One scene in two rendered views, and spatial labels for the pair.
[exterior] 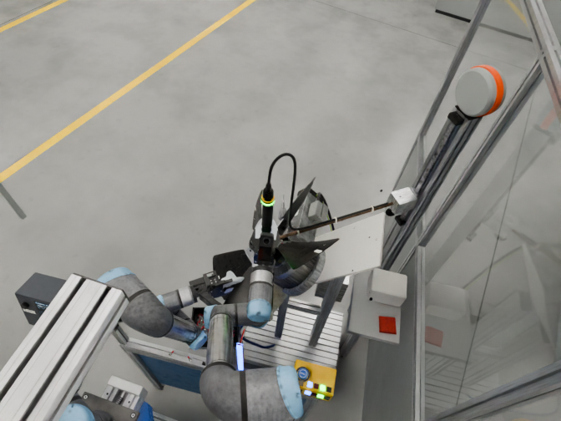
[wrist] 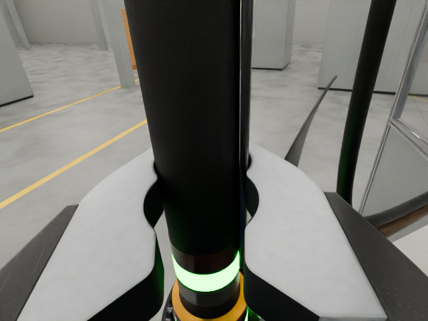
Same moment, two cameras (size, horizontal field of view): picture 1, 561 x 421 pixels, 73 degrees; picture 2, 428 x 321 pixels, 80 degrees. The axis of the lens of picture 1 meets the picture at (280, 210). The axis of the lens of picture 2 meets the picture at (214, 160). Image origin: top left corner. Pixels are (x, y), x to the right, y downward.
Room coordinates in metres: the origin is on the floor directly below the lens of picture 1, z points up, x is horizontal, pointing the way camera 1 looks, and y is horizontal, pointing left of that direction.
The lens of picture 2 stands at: (0.69, 0.04, 1.52)
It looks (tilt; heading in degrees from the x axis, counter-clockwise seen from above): 31 degrees down; 2
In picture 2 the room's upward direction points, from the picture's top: 3 degrees counter-clockwise
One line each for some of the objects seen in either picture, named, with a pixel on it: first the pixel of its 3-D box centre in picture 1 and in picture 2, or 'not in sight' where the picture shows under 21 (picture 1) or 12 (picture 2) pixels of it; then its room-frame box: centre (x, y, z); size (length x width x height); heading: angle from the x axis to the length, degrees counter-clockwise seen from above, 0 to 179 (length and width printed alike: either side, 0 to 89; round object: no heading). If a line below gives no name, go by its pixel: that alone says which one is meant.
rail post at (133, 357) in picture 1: (147, 369); not in sight; (0.50, 0.62, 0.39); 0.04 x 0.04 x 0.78; 82
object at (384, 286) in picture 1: (386, 284); not in sight; (0.89, -0.56, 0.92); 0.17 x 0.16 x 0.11; 82
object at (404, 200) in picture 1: (402, 200); not in sight; (1.06, -0.51, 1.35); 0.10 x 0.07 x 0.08; 117
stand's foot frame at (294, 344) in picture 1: (292, 336); not in sight; (0.88, -0.17, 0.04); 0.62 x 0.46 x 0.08; 82
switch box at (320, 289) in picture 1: (331, 283); not in sight; (0.95, -0.32, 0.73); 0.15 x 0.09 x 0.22; 82
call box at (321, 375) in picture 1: (312, 380); not in sight; (0.38, -0.20, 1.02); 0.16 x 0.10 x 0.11; 82
